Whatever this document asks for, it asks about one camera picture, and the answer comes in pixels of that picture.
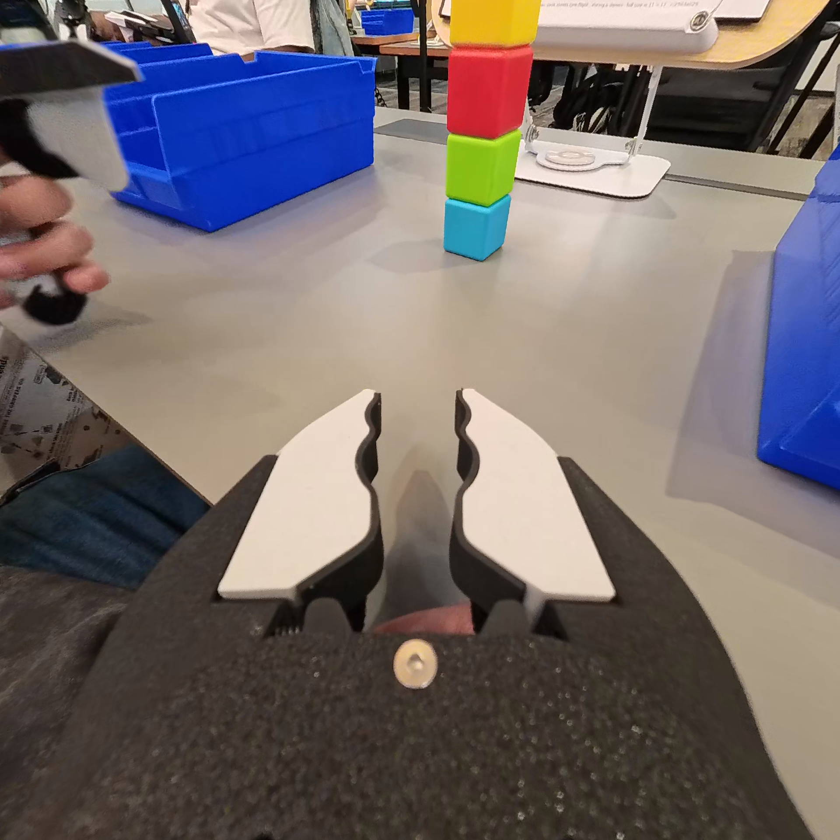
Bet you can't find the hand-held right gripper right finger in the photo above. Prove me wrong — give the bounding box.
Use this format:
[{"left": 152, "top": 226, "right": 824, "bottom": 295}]
[{"left": 449, "top": 387, "right": 618, "bottom": 634}]

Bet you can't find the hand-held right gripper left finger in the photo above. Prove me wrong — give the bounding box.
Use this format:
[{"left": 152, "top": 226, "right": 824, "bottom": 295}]
[{"left": 217, "top": 388, "right": 385, "bottom": 632}]

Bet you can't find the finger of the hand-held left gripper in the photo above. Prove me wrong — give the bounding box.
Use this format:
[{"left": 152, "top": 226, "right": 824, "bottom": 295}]
[{"left": 0, "top": 39, "right": 147, "bottom": 193}]

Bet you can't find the blue plastic bin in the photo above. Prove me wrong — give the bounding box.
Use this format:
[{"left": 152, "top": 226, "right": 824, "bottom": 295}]
[
  {"left": 360, "top": 8, "right": 416, "bottom": 35},
  {"left": 98, "top": 41, "right": 214, "bottom": 67},
  {"left": 104, "top": 51, "right": 377, "bottom": 232},
  {"left": 756, "top": 143, "right": 840, "bottom": 492}
]

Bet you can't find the cyan cube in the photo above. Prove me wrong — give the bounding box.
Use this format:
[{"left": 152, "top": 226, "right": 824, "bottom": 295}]
[{"left": 443, "top": 195, "right": 512, "bottom": 261}]

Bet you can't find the green cube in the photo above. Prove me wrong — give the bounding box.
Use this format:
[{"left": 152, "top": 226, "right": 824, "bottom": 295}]
[{"left": 446, "top": 129, "right": 522, "bottom": 206}]

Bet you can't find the red cube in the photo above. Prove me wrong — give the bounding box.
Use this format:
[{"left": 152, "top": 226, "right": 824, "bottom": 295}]
[{"left": 448, "top": 45, "right": 534, "bottom": 140}]

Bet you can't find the yellow cube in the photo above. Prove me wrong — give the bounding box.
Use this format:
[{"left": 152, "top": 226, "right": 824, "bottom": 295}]
[{"left": 449, "top": 0, "right": 541, "bottom": 48}]

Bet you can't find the grey desk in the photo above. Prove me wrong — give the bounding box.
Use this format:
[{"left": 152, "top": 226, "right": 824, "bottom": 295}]
[{"left": 0, "top": 108, "right": 840, "bottom": 840}]

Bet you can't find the person's left hand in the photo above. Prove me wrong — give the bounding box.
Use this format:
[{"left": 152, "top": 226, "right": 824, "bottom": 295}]
[{"left": 0, "top": 176, "right": 111, "bottom": 316}]

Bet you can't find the person's blue jeans leg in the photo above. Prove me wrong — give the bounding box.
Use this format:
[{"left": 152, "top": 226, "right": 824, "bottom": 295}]
[{"left": 0, "top": 446, "right": 211, "bottom": 588}]

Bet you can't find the printed instruction poster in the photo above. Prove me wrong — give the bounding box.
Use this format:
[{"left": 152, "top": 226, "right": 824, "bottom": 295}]
[{"left": 0, "top": 328, "right": 129, "bottom": 490}]

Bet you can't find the brown table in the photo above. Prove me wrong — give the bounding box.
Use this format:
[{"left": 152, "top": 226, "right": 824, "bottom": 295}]
[{"left": 351, "top": 29, "right": 454, "bottom": 112}]

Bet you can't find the printed instruction sheet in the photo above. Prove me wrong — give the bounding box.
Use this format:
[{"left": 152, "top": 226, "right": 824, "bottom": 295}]
[{"left": 541, "top": 0, "right": 772, "bottom": 22}]

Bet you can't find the wooden document stand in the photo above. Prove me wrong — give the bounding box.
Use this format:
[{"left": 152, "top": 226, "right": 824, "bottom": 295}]
[{"left": 430, "top": 0, "right": 840, "bottom": 198}]

